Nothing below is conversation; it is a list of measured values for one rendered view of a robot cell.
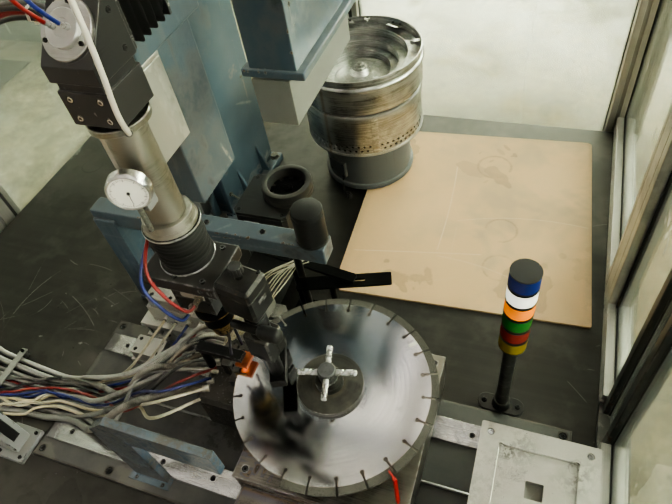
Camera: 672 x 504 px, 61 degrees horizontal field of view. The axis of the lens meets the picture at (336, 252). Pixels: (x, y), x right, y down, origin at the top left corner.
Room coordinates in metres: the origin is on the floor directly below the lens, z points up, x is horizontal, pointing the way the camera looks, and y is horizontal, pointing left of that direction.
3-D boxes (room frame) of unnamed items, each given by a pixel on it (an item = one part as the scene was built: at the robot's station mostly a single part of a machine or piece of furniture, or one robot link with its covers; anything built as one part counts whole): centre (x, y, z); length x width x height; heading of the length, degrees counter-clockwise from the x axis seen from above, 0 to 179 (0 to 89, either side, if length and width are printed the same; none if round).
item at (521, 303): (0.46, -0.25, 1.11); 0.05 x 0.04 x 0.03; 153
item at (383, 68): (1.23, -0.14, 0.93); 0.31 x 0.31 x 0.36
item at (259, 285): (0.47, 0.13, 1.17); 0.06 x 0.05 x 0.20; 54
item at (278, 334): (0.43, 0.11, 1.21); 0.08 x 0.06 x 0.03; 63
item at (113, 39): (0.66, 0.13, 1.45); 0.35 x 0.07 x 0.28; 153
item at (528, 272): (0.46, -0.25, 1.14); 0.05 x 0.04 x 0.03; 153
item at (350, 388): (0.46, 0.05, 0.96); 0.11 x 0.11 x 0.03
